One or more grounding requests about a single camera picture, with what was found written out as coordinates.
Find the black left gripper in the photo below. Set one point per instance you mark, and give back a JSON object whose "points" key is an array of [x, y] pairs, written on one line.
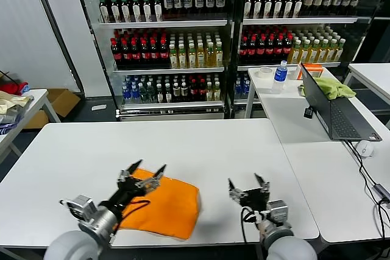
{"points": [[126, 194]]}

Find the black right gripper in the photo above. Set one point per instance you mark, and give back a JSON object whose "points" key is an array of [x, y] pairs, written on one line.
{"points": [[256, 200]]}

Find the orange t-shirt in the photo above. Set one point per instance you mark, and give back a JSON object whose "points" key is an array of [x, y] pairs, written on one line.
{"points": [[170, 208]]}

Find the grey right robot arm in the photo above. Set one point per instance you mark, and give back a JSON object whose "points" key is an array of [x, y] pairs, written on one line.
{"points": [[289, 246]]}

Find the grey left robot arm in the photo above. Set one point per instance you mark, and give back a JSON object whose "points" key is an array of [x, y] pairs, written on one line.
{"points": [[76, 246]]}

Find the white table with clothes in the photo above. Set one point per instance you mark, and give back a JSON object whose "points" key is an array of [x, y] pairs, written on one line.
{"points": [[53, 114]]}

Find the white flat floor object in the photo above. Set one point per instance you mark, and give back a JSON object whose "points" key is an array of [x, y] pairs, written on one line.
{"points": [[99, 107]]}

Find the small blue drink bottle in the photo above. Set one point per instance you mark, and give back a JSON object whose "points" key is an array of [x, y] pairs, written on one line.
{"points": [[239, 87], [126, 94], [246, 87], [135, 94]]}

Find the green tint clear bottle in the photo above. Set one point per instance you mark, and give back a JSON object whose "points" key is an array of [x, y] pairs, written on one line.
{"points": [[151, 93], [143, 93]]}

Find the white table with tape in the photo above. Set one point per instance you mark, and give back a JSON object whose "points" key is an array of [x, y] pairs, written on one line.
{"points": [[249, 104]]}

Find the white cap dark drink bottle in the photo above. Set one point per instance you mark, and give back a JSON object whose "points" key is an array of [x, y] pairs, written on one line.
{"points": [[176, 92], [160, 93], [184, 92], [168, 93]]}

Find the black laptop dongle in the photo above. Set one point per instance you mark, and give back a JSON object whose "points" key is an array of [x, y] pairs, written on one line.
{"points": [[308, 113]]}

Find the red cap cola bottle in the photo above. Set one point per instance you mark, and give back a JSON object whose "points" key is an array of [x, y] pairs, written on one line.
{"points": [[244, 48], [126, 54], [287, 47], [278, 47], [252, 48], [270, 47], [261, 48], [145, 54], [194, 91], [164, 54], [155, 54], [136, 54], [202, 91], [115, 54]]}

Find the brown cardboard box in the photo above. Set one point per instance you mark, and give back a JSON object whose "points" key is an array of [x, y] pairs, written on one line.
{"points": [[65, 101]]}

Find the yellow tea bottle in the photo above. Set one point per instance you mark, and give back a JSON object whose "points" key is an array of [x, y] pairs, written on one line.
{"points": [[296, 53], [173, 57], [340, 51], [332, 51], [182, 57], [201, 57], [192, 57], [219, 56], [209, 92], [210, 56], [314, 52], [305, 53], [323, 52], [217, 91]]}

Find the dark grey open laptop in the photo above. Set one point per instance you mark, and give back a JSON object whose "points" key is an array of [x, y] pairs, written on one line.
{"points": [[344, 120]]}

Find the blue label water bottle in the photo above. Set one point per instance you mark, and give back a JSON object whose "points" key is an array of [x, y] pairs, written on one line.
{"points": [[279, 77]]}

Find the white tape roll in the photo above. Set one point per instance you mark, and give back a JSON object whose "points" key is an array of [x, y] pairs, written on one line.
{"points": [[260, 74]]}

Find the white computer mouse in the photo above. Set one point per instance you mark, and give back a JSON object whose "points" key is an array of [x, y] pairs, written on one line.
{"points": [[365, 149]]}

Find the grey usb hub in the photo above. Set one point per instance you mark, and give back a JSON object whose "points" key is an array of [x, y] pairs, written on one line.
{"points": [[382, 192]]}

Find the green crumpled cloth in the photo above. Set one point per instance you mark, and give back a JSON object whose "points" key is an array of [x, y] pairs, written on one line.
{"points": [[332, 88]]}

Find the orange cardboard box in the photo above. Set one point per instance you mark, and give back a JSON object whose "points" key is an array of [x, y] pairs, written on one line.
{"points": [[315, 71]]}

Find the blue striped cloth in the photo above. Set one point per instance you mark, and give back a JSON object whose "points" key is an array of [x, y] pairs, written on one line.
{"points": [[6, 127]]}

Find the grey cloth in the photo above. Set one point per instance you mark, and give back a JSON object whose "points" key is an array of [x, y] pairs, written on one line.
{"points": [[9, 117]]}

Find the beige cloth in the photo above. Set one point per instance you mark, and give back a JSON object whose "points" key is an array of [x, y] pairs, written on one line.
{"points": [[12, 100]]}

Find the red cloth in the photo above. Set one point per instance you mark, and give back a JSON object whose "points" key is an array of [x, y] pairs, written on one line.
{"points": [[15, 87]]}

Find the black drinks display cooler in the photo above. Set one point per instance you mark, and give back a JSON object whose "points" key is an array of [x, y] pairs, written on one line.
{"points": [[164, 23], [301, 20]]}

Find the empty white table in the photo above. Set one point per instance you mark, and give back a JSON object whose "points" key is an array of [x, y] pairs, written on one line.
{"points": [[374, 77]]}

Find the green cap brown tea bottle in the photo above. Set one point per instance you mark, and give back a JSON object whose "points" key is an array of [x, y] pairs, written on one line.
{"points": [[158, 10], [258, 5], [115, 10], [289, 5], [268, 5], [249, 5], [278, 5], [299, 5], [104, 10], [125, 10], [147, 10], [136, 10]]}

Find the dark drink bottle beige label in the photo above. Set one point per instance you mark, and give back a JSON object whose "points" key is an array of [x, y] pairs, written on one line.
{"points": [[309, 1], [319, 1]]}

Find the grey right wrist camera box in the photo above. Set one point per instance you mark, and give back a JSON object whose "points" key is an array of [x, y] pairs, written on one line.
{"points": [[278, 211]]}

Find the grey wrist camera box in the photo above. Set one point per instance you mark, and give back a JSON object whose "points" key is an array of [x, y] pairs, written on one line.
{"points": [[81, 207], [278, 211]]}

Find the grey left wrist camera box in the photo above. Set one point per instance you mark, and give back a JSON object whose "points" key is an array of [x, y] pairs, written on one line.
{"points": [[81, 207]]}

